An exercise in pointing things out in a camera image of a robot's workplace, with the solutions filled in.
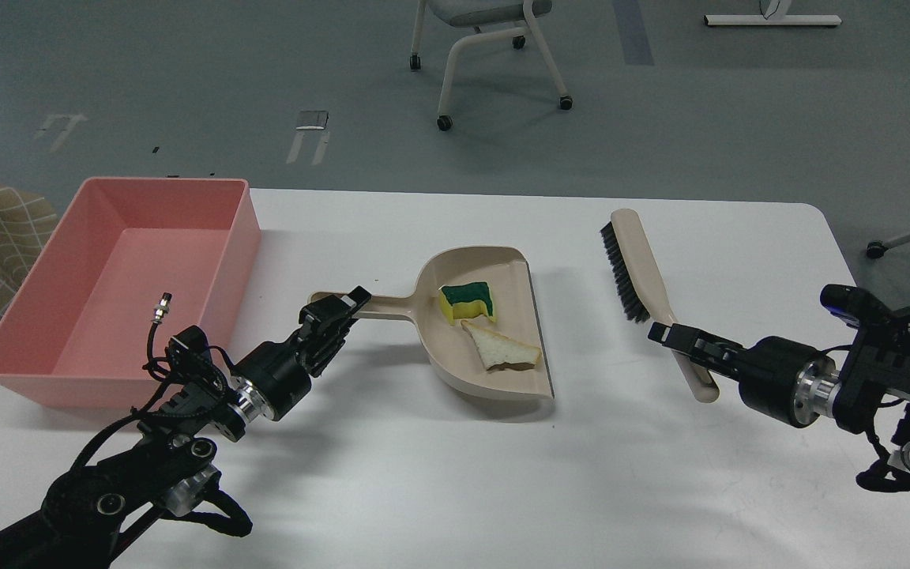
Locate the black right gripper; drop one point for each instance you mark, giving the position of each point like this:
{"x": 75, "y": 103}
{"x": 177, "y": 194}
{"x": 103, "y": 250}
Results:
{"x": 780, "y": 378}

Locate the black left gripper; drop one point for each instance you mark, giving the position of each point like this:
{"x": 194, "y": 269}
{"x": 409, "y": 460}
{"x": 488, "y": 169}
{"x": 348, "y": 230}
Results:
{"x": 282, "y": 373}

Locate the beige brush with black bristles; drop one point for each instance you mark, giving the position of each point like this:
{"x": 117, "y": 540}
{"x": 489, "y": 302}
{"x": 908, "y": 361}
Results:
{"x": 637, "y": 277}

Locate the yellow and green sponge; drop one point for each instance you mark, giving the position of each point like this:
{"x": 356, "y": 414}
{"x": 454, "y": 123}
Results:
{"x": 466, "y": 301}

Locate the beige plastic dustpan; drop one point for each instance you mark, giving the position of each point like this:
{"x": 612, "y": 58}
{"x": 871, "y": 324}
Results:
{"x": 451, "y": 344}

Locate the slice of toast bread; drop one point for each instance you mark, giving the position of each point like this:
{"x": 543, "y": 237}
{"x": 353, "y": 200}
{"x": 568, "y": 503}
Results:
{"x": 497, "y": 351}

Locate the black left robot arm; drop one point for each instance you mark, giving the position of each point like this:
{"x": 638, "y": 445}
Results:
{"x": 153, "y": 464}

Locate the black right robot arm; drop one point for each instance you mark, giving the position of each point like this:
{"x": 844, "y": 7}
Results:
{"x": 869, "y": 394}

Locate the pink plastic bin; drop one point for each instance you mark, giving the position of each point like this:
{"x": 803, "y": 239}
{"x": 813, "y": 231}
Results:
{"x": 74, "y": 335}

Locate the silver floor outlet plate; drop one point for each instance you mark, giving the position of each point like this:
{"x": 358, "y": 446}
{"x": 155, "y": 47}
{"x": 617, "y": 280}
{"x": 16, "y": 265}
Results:
{"x": 311, "y": 120}

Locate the chair base with caster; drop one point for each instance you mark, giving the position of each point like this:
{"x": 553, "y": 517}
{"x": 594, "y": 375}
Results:
{"x": 877, "y": 248}

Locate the white desk foot base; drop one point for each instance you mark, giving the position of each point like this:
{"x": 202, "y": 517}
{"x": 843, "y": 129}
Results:
{"x": 772, "y": 14}

